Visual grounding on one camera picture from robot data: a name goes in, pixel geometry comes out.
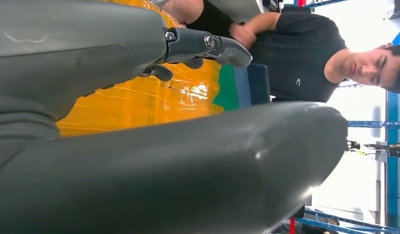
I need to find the grey side table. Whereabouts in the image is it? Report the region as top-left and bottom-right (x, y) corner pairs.
(206, 0), (265, 24)

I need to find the yellow plastic sheet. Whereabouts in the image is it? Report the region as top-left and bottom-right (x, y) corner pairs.
(56, 0), (225, 138)

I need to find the black device on stand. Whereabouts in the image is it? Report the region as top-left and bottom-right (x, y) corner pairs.
(347, 138), (400, 161)

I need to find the blue metal shelving rack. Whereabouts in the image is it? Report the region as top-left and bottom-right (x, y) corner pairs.
(294, 0), (400, 234)

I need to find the green table mat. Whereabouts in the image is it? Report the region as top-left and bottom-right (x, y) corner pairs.
(213, 64), (240, 112)

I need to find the person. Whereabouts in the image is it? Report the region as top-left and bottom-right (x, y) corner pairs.
(161, 0), (400, 104)

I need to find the blue tablet case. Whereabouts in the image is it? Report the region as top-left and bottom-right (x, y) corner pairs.
(233, 63), (272, 109)

